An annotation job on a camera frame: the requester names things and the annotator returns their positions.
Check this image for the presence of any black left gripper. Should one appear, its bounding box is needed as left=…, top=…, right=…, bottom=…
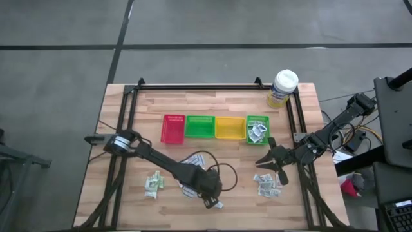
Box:
left=191, top=167, right=223, bottom=209

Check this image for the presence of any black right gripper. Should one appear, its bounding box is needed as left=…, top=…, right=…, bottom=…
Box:
left=255, top=137, right=290, bottom=186

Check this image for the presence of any blue striped bandage wrapper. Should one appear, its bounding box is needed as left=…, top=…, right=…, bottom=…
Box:
left=182, top=186, right=198, bottom=199
left=183, top=153, right=206, bottom=169

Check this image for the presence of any green plastic basket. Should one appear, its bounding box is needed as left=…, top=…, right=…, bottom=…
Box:
left=247, top=115, right=272, bottom=145
left=185, top=115, right=216, bottom=139

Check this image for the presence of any yellow plastic basket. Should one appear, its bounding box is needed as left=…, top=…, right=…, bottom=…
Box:
left=214, top=116, right=248, bottom=141

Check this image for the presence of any white paper sheet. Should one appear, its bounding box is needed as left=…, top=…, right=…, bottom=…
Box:
left=331, top=148, right=353, bottom=165

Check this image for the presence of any red plastic basket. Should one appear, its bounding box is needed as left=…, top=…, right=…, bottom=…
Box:
left=160, top=113, right=187, bottom=145

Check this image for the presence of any yellow disinfecting wipes canister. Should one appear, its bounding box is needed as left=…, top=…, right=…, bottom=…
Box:
left=266, top=69, right=299, bottom=110

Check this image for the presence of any red cloth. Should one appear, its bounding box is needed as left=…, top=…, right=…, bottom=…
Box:
left=339, top=179, right=360, bottom=198

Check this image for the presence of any black power supply box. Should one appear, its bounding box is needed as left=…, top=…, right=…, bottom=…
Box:
left=344, top=130, right=368, bottom=154

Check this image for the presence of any black laptop keyboard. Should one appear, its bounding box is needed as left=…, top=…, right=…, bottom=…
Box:
left=382, top=198, right=412, bottom=232

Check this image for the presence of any black pole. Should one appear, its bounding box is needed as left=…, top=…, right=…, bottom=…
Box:
left=388, top=67, right=412, bottom=91

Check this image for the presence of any grey metal stand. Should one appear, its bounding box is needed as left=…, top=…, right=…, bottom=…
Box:
left=0, top=128, right=52, bottom=232

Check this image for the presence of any thin grey floor cable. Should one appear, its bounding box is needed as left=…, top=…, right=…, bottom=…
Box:
left=318, top=89, right=376, bottom=103

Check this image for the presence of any black aluminium table frame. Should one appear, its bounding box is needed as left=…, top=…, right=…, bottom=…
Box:
left=73, top=77, right=351, bottom=232

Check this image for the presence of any yellow cable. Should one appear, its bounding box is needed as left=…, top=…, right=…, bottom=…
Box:
left=342, top=108, right=384, bottom=146

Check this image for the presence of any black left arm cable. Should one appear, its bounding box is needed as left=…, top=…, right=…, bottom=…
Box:
left=97, top=119, right=117, bottom=132

